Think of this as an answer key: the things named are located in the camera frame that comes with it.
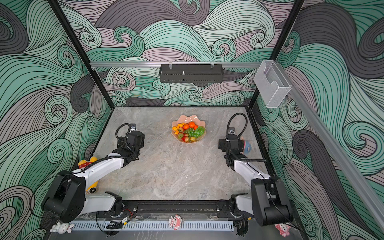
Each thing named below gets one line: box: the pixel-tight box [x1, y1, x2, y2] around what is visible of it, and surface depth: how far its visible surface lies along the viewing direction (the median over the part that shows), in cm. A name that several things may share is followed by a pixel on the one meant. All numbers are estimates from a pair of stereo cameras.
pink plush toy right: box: [274, 223, 292, 238], surface depth 67 cm
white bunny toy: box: [49, 222, 75, 234], surface depth 68 cm
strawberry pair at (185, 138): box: [181, 135, 190, 142], surface depth 97 cm
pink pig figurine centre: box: [168, 214, 183, 231], surface depth 69 cm
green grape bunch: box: [184, 126, 206, 142], surface depth 99 cm
